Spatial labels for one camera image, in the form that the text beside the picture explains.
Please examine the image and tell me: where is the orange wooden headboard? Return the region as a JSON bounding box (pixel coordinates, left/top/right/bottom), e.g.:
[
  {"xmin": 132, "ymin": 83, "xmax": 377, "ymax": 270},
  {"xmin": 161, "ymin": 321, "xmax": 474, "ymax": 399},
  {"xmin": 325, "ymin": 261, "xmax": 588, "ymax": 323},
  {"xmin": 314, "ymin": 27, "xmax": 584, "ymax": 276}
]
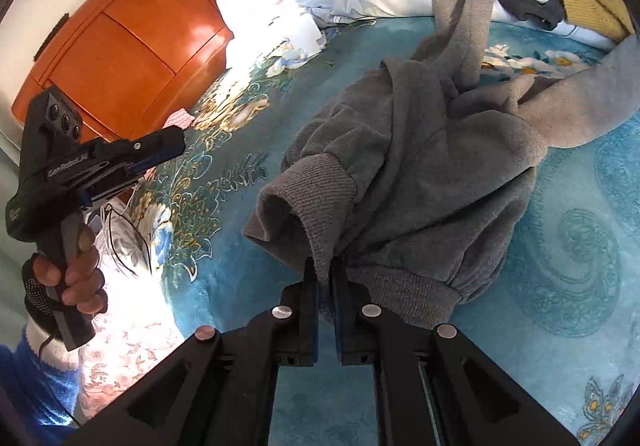
[{"xmin": 9, "ymin": 0, "xmax": 233, "ymax": 140}]

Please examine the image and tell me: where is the grey sweatshirt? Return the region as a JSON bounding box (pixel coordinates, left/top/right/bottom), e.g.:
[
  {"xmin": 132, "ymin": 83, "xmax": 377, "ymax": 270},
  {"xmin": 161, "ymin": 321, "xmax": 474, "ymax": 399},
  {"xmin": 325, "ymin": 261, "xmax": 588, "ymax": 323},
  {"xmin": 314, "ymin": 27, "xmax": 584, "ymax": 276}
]
[{"xmin": 243, "ymin": 0, "xmax": 639, "ymax": 328}]

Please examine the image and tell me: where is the mustard yellow knit sweater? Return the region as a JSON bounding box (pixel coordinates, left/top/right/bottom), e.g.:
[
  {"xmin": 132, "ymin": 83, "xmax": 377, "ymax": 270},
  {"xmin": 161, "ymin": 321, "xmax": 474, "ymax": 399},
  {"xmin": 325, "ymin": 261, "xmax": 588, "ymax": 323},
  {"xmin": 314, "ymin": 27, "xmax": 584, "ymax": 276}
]
[{"xmin": 560, "ymin": 0, "xmax": 636, "ymax": 42}]

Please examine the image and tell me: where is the pink floral bed sheet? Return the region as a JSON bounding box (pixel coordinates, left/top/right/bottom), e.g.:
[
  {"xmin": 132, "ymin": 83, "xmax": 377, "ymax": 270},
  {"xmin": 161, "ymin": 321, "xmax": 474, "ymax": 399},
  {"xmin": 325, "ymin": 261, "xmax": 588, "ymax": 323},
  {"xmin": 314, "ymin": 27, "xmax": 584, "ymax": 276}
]
[{"xmin": 78, "ymin": 198, "xmax": 183, "ymax": 418}]

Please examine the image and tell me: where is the teal floral blanket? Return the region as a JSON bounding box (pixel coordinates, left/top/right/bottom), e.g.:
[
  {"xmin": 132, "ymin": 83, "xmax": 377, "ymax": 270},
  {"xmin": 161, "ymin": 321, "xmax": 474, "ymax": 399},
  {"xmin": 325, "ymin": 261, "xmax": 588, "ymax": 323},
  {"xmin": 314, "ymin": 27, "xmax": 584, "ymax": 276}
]
[{"xmin": 131, "ymin": 17, "xmax": 639, "ymax": 445}]

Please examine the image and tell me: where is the blue sleeved left forearm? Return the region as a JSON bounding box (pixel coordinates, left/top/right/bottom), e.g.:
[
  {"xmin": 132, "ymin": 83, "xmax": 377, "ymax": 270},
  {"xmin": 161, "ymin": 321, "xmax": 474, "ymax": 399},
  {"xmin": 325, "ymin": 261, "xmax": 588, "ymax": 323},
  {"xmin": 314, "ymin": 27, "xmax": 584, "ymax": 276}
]
[{"xmin": 1, "ymin": 322, "xmax": 80, "ymax": 445}]

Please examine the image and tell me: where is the left hand with glove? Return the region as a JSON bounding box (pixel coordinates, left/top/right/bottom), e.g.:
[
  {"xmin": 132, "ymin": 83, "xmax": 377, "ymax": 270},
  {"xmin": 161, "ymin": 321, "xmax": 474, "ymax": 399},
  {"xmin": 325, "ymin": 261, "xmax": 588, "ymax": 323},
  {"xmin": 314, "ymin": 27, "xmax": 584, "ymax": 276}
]
[{"xmin": 22, "ymin": 226, "xmax": 107, "ymax": 333}]

